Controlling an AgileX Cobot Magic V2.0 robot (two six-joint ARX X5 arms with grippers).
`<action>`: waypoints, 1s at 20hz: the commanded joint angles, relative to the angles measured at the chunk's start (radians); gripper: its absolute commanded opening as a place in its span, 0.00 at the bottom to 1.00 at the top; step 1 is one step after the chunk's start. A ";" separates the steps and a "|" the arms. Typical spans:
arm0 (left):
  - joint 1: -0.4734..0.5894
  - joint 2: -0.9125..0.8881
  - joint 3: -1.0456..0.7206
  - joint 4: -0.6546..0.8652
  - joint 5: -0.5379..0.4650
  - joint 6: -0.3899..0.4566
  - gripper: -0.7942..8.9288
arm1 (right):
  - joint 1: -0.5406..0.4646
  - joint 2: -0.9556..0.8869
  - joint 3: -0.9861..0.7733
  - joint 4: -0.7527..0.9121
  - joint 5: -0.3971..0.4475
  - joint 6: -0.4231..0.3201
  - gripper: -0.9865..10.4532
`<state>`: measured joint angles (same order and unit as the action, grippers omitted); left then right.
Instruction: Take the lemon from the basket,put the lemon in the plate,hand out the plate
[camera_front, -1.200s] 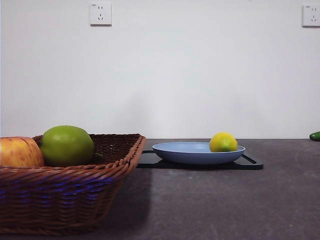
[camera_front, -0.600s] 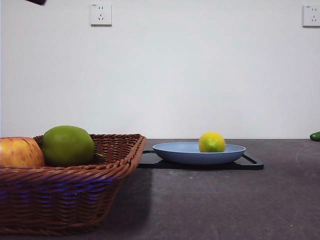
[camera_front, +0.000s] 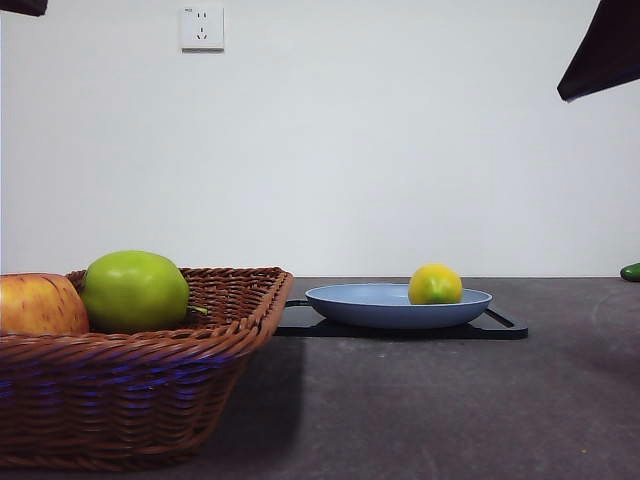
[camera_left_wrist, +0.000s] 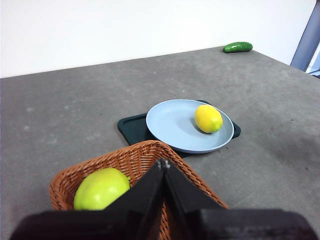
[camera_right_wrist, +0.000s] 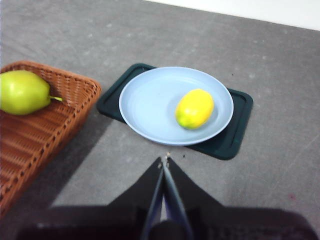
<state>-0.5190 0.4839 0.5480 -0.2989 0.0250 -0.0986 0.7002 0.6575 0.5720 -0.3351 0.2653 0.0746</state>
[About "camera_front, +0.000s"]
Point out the green cucumber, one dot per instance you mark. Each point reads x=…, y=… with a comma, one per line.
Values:
x=632, y=271

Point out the blue round plate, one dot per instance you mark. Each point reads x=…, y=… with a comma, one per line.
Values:
x=380, y=310

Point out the white wall socket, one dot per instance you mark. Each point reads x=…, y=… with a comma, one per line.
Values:
x=202, y=27

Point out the yellow lemon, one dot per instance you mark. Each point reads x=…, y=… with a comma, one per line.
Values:
x=435, y=284

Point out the green apple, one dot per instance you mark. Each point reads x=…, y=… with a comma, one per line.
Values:
x=132, y=292

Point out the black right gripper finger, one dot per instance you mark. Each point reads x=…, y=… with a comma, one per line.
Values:
x=610, y=55

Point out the black flat tray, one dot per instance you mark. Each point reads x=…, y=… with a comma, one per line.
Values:
x=500, y=331

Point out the red yellow apple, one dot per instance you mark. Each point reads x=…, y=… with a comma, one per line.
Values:
x=35, y=305

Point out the brown wicker basket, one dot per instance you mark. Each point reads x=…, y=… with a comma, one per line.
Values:
x=125, y=395

